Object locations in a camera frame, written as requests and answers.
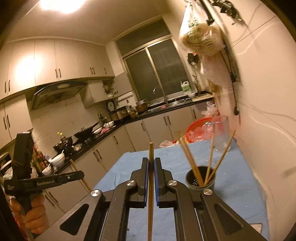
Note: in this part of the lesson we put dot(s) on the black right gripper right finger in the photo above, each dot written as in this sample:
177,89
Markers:
199,215

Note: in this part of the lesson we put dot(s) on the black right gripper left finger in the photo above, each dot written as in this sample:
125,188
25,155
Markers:
103,215

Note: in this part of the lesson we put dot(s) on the wooden chopstick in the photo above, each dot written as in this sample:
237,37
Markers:
193,160
221,159
211,154
150,211
81,175
190,159

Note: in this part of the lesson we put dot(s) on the dark kitchen window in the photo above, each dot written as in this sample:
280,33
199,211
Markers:
152,62

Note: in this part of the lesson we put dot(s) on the left hand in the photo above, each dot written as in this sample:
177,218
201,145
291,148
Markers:
36,220

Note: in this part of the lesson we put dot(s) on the small white bowl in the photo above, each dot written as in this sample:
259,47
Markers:
47,171

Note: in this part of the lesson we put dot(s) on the white ceramic bowl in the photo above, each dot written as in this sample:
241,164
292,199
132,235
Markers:
58,160

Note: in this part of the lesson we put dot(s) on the yellow cap oil bottle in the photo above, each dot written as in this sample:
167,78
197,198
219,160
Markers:
62,137

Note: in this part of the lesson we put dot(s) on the black phone on table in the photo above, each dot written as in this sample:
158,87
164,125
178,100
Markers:
257,226

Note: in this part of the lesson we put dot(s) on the black wok pan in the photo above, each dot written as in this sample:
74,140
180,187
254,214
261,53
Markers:
85,132

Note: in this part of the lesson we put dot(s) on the clear glass mug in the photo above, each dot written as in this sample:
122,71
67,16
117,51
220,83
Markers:
218,128

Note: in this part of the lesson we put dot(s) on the red plastic basket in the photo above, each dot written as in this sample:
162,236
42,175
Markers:
199,131

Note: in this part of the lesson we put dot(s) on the black range hood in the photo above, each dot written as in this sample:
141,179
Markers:
55,93

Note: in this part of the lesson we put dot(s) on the wooden cutting board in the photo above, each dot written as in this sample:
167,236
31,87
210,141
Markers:
202,97

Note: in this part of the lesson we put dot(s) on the brown cooking pot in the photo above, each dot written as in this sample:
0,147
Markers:
141,106

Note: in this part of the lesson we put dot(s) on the green detergent jug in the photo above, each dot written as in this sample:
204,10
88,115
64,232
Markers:
186,87

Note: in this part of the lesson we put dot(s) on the white plastic bag with food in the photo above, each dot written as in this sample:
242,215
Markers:
198,33

